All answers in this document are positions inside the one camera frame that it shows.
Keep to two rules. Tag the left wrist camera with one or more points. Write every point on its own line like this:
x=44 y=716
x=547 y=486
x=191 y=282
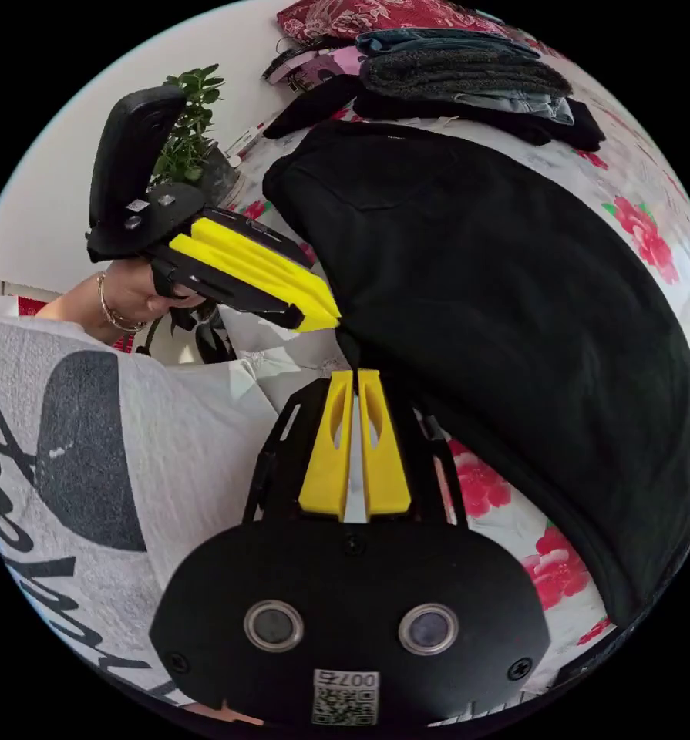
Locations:
x=130 y=144

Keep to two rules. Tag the person's left hand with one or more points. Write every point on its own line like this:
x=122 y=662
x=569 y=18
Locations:
x=139 y=292

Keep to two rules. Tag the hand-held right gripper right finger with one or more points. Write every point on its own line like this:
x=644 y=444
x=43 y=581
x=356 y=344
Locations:
x=384 y=468

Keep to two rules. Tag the green potted plant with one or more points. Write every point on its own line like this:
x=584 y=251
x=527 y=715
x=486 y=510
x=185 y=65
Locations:
x=191 y=127

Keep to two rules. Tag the red flowered pillow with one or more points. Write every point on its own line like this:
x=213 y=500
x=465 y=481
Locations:
x=379 y=14

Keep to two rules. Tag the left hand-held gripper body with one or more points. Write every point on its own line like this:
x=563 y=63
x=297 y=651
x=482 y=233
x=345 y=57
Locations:
x=165 y=217

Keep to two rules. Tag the pile of clothes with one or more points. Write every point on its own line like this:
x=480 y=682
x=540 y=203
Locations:
x=460 y=75

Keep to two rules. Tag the person's right hand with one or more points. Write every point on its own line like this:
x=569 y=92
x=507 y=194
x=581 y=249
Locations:
x=240 y=714

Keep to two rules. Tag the person's left forearm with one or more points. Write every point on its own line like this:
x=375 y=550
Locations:
x=90 y=309

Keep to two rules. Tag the person's body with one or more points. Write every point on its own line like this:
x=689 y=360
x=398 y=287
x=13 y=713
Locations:
x=177 y=462

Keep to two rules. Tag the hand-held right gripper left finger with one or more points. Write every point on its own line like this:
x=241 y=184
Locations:
x=326 y=462

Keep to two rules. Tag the black pants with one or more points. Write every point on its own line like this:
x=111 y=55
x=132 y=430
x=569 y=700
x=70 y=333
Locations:
x=495 y=300

